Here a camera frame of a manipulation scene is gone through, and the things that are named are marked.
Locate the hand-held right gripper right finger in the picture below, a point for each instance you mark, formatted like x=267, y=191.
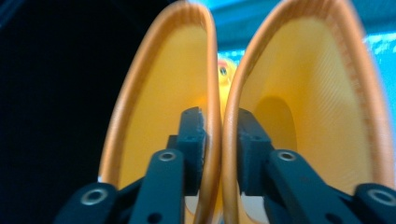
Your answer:
x=258, y=155

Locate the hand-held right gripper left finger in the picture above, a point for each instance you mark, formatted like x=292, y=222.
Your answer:
x=190, y=146

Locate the yellow duck rain boot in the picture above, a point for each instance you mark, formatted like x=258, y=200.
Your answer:
x=327, y=109
x=162, y=93

